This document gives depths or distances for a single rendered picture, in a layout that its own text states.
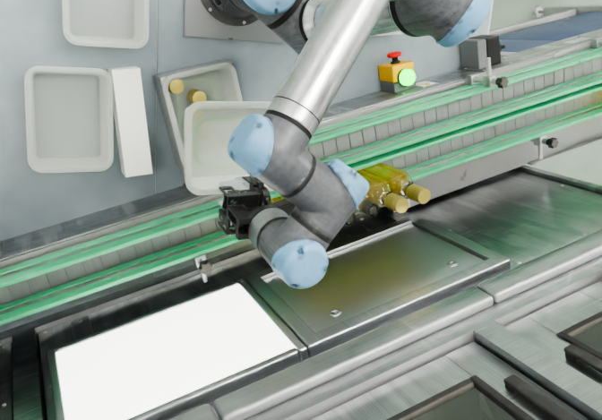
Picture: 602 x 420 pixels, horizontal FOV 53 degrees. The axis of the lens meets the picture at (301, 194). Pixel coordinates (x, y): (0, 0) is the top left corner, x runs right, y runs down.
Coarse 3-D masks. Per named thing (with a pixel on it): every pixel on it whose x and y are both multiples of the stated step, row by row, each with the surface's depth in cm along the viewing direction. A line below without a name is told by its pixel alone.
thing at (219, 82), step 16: (224, 64) 138; (192, 80) 143; (208, 80) 145; (224, 80) 145; (176, 96) 143; (208, 96) 146; (224, 96) 148; (240, 96) 142; (176, 112) 144; (176, 128) 137; (176, 144) 139
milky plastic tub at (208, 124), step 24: (192, 120) 117; (216, 120) 119; (240, 120) 121; (192, 144) 118; (216, 144) 120; (192, 168) 119; (216, 168) 121; (240, 168) 123; (192, 192) 113; (216, 192) 115
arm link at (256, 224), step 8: (272, 208) 99; (256, 216) 98; (264, 216) 97; (272, 216) 96; (280, 216) 96; (288, 216) 98; (256, 224) 96; (264, 224) 95; (248, 232) 98; (256, 232) 96; (256, 240) 95; (256, 248) 97
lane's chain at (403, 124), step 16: (576, 64) 179; (592, 64) 182; (528, 80) 172; (544, 80) 175; (560, 80) 178; (480, 96) 167; (496, 96) 169; (512, 96) 172; (432, 112) 161; (448, 112) 163; (464, 112) 166; (320, 128) 148; (368, 128) 154; (384, 128) 156; (400, 128) 158; (416, 128) 160; (320, 144) 149; (336, 144) 152; (352, 144) 153
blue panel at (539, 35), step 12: (588, 12) 248; (600, 12) 243; (540, 24) 240; (552, 24) 235; (564, 24) 229; (576, 24) 225; (588, 24) 220; (600, 24) 215; (504, 36) 229; (516, 36) 224; (528, 36) 220; (540, 36) 215; (552, 36) 211; (564, 36) 207; (504, 48) 205; (516, 48) 201; (528, 48) 197
